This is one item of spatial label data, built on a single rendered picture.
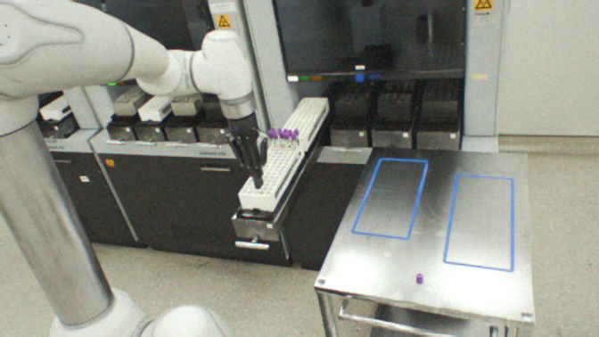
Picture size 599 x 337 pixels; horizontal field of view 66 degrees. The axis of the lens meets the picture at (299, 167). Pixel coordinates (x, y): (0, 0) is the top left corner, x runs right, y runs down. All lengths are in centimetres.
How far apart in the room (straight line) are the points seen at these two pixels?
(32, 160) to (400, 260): 77
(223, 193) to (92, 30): 146
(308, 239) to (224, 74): 109
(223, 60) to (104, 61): 48
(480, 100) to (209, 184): 114
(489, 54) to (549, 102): 137
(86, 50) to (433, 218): 89
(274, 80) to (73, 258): 109
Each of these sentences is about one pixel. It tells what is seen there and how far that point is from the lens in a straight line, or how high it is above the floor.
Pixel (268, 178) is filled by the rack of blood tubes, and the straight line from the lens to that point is 136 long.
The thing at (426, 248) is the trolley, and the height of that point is 82.
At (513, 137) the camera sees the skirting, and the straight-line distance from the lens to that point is 301.
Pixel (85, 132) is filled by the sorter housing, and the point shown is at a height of 73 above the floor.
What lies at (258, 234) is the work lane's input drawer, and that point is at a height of 75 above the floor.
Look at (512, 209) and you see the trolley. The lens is 127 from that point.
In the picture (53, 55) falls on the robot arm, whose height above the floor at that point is 147.
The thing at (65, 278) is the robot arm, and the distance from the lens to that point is 89.
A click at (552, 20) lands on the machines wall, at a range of 274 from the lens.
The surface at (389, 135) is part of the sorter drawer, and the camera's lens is 163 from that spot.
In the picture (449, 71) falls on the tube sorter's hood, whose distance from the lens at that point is 158.
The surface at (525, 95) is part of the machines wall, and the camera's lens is 289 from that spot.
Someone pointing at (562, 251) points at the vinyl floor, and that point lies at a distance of 240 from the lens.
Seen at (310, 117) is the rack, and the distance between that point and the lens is 165.
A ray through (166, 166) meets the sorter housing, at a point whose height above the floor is 61.
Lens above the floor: 161
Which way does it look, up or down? 33 degrees down
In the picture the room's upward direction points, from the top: 11 degrees counter-clockwise
